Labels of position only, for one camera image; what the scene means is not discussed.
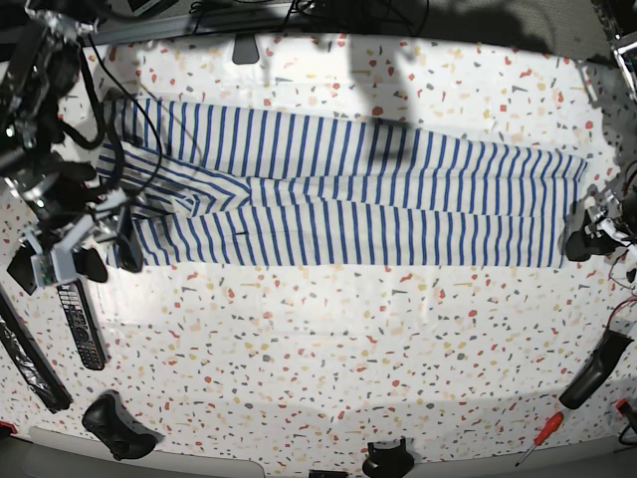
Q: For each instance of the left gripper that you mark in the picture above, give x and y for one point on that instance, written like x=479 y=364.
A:
x=609 y=223

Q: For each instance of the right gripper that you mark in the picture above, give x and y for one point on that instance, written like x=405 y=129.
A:
x=61 y=255

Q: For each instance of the blue white striped t-shirt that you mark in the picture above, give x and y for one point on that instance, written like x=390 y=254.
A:
x=248 y=187

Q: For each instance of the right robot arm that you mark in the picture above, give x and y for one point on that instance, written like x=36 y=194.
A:
x=73 y=185

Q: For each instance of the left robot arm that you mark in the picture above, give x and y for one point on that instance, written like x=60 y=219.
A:
x=618 y=22

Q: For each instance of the black tv remote control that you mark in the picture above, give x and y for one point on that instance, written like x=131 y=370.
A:
x=84 y=327

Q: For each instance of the long black bar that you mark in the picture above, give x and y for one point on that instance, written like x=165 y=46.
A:
x=30 y=361

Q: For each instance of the black game controller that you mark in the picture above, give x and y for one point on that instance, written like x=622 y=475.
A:
x=103 y=420

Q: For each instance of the black curved handle part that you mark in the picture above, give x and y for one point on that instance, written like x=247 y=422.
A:
x=599 y=366

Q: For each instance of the red handled screwdriver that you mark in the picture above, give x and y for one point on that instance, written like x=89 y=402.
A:
x=550 y=427

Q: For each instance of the black round mount bottom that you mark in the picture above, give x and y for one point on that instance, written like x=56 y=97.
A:
x=388 y=462

